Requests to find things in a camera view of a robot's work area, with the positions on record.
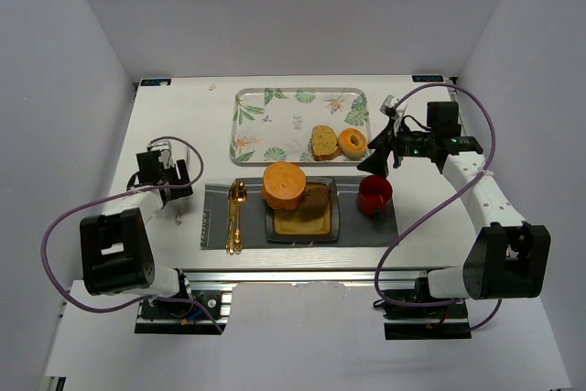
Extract round orange cake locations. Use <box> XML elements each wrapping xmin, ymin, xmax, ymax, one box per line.
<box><xmin>262</xmin><ymin>162</ymin><xmax>307</xmax><ymax>210</ymax></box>

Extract silver metal tongs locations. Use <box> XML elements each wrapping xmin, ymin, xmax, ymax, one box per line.
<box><xmin>174</xmin><ymin>147</ymin><xmax>190</xmax><ymax>225</ymax></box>

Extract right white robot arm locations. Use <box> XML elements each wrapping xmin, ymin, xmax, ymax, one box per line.
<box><xmin>358</xmin><ymin>102</ymin><xmax>551</xmax><ymax>309</ymax></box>

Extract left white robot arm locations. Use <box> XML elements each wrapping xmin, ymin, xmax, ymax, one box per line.
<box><xmin>80</xmin><ymin>147</ymin><xmax>193</xmax><ymax>298</ymax></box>

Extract speckled bread slice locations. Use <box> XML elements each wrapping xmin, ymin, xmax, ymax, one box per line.
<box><xmin>310</xmin><ymin>125</ymin><xmax>342</xmax><ymax>161</ymax></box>

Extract red enamel mug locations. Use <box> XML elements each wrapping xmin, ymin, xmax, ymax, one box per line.
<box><xmin>356</xmin><ymin>176</ymin><xmax>393</xmax><ymax>218</ymax></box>

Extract orange glazed donut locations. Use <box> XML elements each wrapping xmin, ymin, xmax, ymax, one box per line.
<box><xmin>338</xmin><ymin>128</ymin><xmax>368</xmax><ymax>159</ymax></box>

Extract gold spoon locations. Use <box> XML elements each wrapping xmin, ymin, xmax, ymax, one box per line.
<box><xmin>232</xmin><ymin>181</ymin><xmax>247</xmax><ymax>255</ymax></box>

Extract grey striped placemat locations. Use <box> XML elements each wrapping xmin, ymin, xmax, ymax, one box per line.
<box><xmin>201</xmin><ymin>176</ymin><xmax>398</xmax><ymax>250</ymax></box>

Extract leaf pattern serving tray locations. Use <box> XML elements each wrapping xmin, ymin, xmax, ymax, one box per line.
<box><xmin>229</xmin><ymin>87</ymin><xmax>371</xmax><ymax>166</ymax></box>

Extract square brown ceramic plate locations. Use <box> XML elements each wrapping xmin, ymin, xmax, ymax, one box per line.
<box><xmin>265</xmin><ymin>177</ymin><xmax>340</xmax><ymax>244</ymax></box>

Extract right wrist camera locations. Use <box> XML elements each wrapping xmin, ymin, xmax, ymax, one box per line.
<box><xmin>379</xmin><ymin>94</ymin><xmax>400</xmax><ymax>118</ymax></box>

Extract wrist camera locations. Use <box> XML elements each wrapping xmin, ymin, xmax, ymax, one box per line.
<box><xmin>146</xmin><ymin>139</ymin><xmax>173</xmax><ymax>168</ymax></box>
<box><xmin>379</xmin><ymin>94</ymin><xmax>400</xmax><ymax>118</ymax></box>

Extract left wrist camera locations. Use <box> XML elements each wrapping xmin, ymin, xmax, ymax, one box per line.
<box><xmin>146</xmin><ymin>139</ymin><xmax>173</xmax><ymax>168</ymax></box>

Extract aluminium table rail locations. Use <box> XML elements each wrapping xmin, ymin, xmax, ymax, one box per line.
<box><xmin>182</xmin><ymin>266</ymin><xmax>448</xmax><ymax>286</ymax></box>

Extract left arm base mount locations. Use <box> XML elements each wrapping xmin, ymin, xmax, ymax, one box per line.
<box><xmin>134</xmin><ymin>272</ymin><xmax>236</xmax><ymax>335</ymax></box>

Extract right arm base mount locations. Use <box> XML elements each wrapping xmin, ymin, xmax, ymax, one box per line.
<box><xmin>373</xmin><ymin>270</ymin><xmax>472</xmax><ymax>341</ymax></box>

